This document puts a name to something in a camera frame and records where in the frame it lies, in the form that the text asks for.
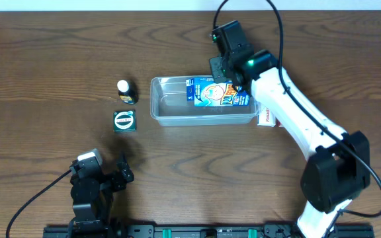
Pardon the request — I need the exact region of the small dark bottle white cap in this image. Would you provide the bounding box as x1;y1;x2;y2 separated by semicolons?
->
116;80;138;104

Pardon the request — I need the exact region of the green round-logo box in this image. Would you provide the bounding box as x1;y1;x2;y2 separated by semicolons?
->
112;110;137;134

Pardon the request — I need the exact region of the white Panadol box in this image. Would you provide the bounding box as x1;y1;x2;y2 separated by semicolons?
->
257;106;277;127

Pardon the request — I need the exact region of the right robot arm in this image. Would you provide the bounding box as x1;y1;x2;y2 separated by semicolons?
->
210;20;374;237

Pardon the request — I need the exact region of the clear plastic container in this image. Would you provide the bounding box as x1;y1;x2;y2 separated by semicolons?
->
150;75;261;126

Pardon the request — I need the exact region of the black mounting rail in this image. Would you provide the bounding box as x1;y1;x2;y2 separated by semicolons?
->
42;223;376;238

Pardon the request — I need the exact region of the black cable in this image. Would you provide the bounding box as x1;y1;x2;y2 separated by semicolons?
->
5;169;73;238
212;0;381;219

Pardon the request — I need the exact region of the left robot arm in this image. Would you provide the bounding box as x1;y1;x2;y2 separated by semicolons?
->
67;155;134;237

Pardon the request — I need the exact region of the right black cable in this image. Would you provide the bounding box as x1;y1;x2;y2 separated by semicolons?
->
212;0;381;219

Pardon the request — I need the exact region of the left black cable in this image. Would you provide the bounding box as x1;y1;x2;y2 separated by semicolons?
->
5;169;73;238

